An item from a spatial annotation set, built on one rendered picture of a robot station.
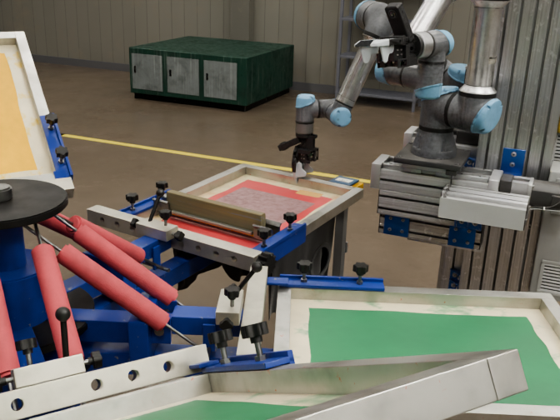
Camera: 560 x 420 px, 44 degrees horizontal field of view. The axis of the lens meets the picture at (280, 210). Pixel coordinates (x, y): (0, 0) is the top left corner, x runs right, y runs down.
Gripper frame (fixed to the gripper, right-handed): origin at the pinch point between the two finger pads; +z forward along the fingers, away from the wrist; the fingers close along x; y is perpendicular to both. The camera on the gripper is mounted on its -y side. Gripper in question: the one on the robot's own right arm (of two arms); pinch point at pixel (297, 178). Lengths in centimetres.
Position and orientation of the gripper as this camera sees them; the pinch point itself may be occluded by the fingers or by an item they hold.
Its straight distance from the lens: 290.9
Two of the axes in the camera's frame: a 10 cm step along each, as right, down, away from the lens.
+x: 5.3, -3.0, 8.0
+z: -0.2, 9.3, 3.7
